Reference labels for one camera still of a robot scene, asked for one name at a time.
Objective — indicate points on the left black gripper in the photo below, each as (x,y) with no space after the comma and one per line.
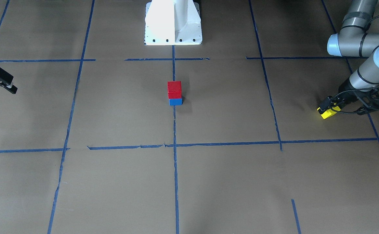
(346,92)

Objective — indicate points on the yellow wooden cube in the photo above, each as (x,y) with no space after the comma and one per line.
(329,112)

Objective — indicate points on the blue wooden cube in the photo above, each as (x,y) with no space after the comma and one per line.
(176,101)

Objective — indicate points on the red wooden cube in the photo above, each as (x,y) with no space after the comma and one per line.
(174,89)

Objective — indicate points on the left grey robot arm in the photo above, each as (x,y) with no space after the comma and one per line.
(353,40)

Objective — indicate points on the white camera mast base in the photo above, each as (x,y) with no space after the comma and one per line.
(173,22)

